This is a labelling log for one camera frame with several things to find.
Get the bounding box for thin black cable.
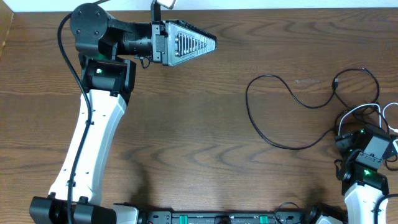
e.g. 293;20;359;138
244;67;398;172

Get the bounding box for white usb cable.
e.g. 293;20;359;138
338;101;398;153

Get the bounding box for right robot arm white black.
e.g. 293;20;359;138
335;124;397;224

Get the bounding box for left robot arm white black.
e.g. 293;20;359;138
29;1;217;223

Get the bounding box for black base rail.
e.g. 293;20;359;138
111;201;349;224

